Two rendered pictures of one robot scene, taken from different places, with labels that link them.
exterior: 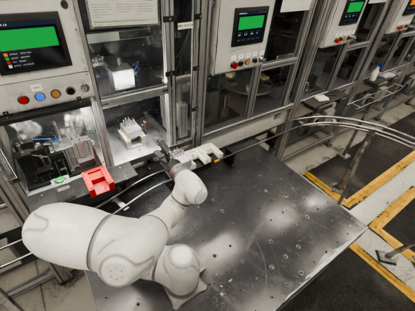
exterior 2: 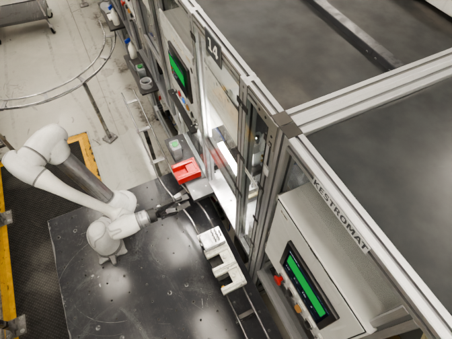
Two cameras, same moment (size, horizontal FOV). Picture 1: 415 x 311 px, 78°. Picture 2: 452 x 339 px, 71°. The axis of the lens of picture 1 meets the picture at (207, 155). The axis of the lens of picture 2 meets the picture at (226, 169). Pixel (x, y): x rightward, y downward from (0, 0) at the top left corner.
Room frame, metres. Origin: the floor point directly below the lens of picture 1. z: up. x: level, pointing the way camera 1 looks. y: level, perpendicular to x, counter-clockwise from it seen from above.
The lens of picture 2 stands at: (1.45, -0.49, 2.65)
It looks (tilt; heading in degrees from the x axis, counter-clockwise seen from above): 56 degrees down; 103
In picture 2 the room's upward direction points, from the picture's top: 1 degrees counter-clockwise
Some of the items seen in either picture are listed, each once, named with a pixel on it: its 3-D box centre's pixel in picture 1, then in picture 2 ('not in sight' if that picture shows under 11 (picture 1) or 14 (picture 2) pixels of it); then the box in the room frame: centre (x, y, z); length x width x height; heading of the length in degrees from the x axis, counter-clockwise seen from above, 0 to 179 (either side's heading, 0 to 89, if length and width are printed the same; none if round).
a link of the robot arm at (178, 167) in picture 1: (180, 173); (143, 218); (0.86, 0.12, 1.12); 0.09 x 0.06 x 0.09; 128
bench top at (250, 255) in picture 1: (220, 223); (159, 289); (0.94, -0.11, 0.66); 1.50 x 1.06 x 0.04; 128
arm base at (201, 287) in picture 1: (185, 278); (109, 247); (0.56, 0.06, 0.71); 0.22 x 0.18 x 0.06; 128
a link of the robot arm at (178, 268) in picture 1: (180, 266); (103, 235); (0.55, 0.08, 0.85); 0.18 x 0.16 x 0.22; 80
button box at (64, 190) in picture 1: (63, 187); (177, 149); (0.85, 0.71, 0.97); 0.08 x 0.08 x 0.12; 38
